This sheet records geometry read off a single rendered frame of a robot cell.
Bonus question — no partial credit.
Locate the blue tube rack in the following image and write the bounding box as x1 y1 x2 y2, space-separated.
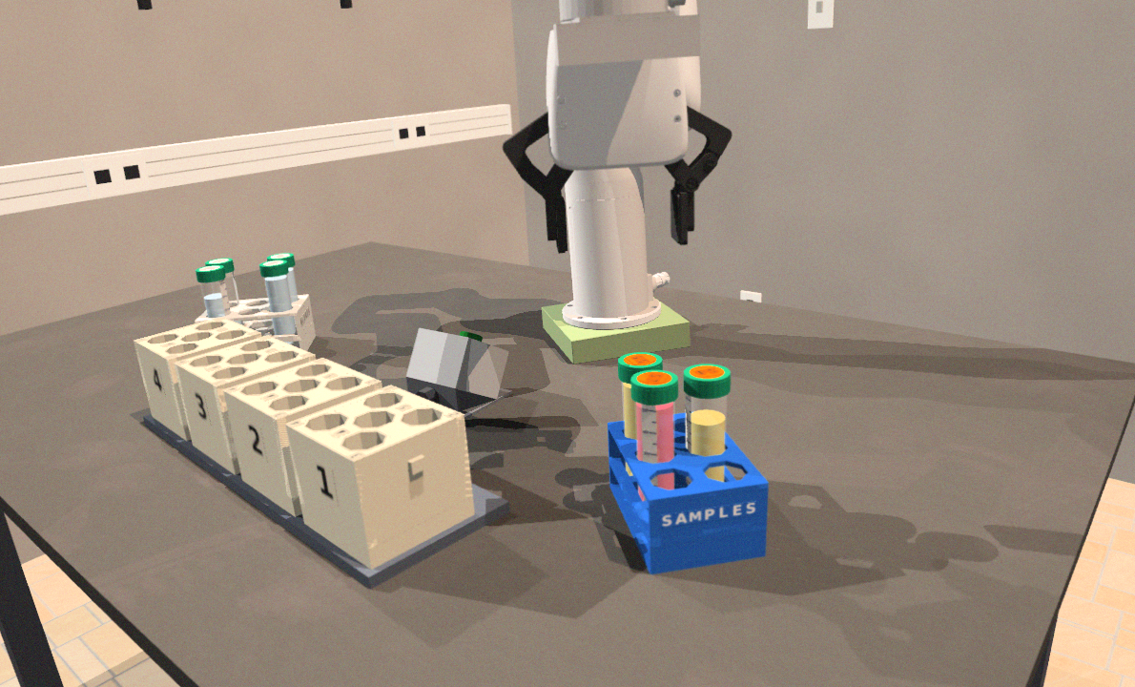
608 413 770 573

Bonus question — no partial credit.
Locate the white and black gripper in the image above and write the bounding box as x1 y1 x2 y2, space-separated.
503 31 732 253

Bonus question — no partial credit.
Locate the cream bucket adapter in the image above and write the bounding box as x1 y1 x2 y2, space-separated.
285 385 476 570
222 358 382 517
134 317 261 441
174 336 316 475

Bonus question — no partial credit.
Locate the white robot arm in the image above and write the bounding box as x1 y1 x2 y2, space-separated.
553 0 701 330

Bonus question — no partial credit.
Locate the cream tube rack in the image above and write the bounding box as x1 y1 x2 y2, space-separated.
222 295 316 351

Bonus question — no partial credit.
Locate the sample tube s5 with green cap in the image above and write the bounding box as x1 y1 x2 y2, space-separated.
617 352 663 439

